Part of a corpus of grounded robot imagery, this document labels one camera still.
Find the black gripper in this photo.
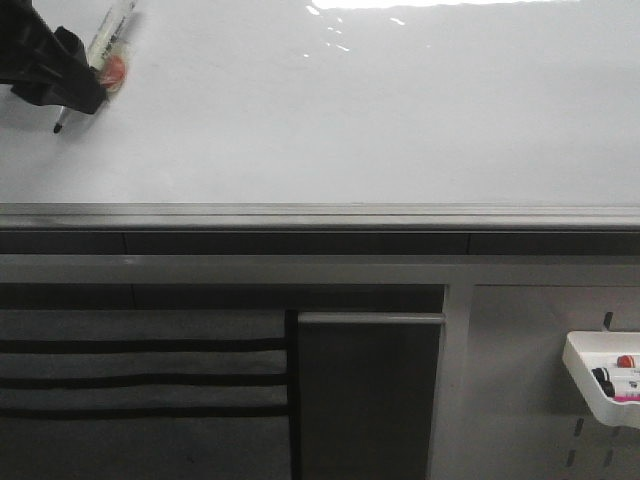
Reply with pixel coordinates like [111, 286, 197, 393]
[1, 0, 106, 115]

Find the pink marker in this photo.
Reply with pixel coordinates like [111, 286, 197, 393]
[613, 392, 640, 403]

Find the white plastic tray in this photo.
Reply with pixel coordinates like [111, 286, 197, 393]
[562, 331, 639, 429]

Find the dark grey flat panel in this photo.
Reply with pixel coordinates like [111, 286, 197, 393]
[299, 312, 444, 479]

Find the grey fabric pocket organizer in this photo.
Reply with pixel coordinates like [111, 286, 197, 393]
[1, 309, 301, 479]

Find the red capped marker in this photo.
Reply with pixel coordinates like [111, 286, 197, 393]
[616, 354, 640, 369]

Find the black capped marker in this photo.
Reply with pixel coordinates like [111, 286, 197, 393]
[591, 367, 639, 398]

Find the grey pegboard panel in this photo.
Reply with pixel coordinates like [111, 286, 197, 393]
[440, 286, 639, 479]

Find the white whiteboard with metal frame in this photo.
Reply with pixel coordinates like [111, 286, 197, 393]
[1, 1, 639, 230]

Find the white black dry-erase marker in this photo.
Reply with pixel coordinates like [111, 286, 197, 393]
[52, 0, 139, 135]

